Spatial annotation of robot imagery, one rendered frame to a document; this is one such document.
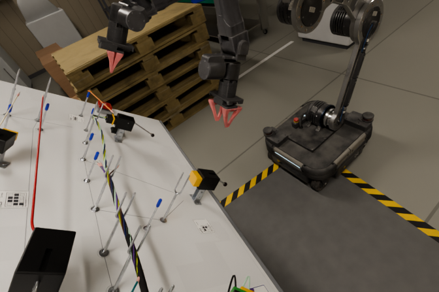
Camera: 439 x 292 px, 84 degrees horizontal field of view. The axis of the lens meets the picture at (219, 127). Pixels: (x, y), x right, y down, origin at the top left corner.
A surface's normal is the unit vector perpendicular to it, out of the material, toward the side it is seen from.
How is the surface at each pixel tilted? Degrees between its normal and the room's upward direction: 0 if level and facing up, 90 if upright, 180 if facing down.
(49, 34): 90
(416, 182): 0
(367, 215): 0
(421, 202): 0
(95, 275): 49
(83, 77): 90
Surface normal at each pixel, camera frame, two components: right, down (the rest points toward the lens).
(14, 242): 0.45, -0.86
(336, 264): -0.27, -0.73
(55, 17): 0.58, 0.40
